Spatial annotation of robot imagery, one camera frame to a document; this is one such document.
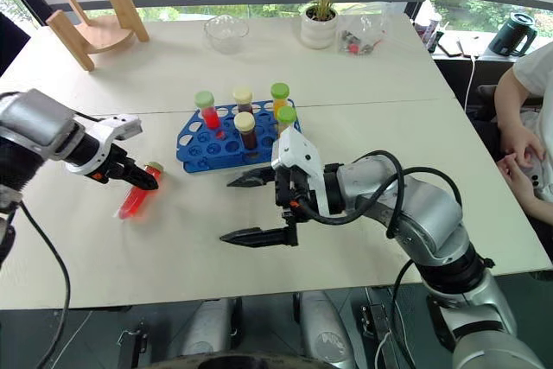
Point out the black chair back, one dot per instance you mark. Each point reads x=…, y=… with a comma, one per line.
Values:
x=10, y=45

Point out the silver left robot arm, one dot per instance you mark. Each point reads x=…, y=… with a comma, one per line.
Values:
x=30, y=120

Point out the dark bottle on sill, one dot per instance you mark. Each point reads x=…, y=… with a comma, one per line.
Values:
x=432, y=32

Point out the black table bracket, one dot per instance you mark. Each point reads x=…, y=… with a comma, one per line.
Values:
x=131, y=345
x=382, y=334

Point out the brown tube cream cap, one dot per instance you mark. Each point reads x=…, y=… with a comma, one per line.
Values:
x=243, y=99
x=247, y=131

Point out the green plant in white pot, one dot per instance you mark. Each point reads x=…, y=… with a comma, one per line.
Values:
x=319, y=25

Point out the dark rounded robot torso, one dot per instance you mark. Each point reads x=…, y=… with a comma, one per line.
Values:
x=237, y=362

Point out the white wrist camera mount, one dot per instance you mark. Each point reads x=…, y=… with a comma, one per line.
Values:
x=113, y=127
x=298, y=150

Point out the clear glass bowl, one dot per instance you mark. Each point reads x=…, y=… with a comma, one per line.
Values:
x=225, y=32

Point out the orange tube green cap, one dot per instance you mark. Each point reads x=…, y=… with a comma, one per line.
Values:
x=280, y=94
x=286, y=118

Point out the wooden curved stand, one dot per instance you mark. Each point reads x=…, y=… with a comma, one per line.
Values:
x=103, y=29

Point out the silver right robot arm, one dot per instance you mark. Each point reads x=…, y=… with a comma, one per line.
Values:
x=432, y=218

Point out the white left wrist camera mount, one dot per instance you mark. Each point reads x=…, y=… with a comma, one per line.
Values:
x=113, y=127

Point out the person's bare hand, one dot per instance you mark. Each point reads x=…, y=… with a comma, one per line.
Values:
x=525, y=146
x=518, y=179

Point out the clear plastic bag with parts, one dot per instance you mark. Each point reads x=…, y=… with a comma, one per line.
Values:
x=360, y=36

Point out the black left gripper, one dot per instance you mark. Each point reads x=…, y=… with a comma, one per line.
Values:
x=108, y=168

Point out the red liquid test tube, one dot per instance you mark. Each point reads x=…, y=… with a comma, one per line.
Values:
x=135, y=202

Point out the silver robot leg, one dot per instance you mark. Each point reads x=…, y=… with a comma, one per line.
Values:
x=207, y=326
x=324, y=326

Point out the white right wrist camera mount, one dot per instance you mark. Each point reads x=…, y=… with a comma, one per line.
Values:
x=298, y=150

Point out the blue test tube rack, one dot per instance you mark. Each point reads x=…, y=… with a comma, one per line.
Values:
x=203, y=148

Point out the dark green jug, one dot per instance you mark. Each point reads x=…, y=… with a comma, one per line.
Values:
x=512, y=36

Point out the red tube green cap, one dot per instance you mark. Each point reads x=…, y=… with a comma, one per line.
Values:
x=211, y=116

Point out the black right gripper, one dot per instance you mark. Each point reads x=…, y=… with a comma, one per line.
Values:
x=288, y=192

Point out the person's bare forearm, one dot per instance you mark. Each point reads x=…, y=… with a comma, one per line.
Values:
x=512, y=101

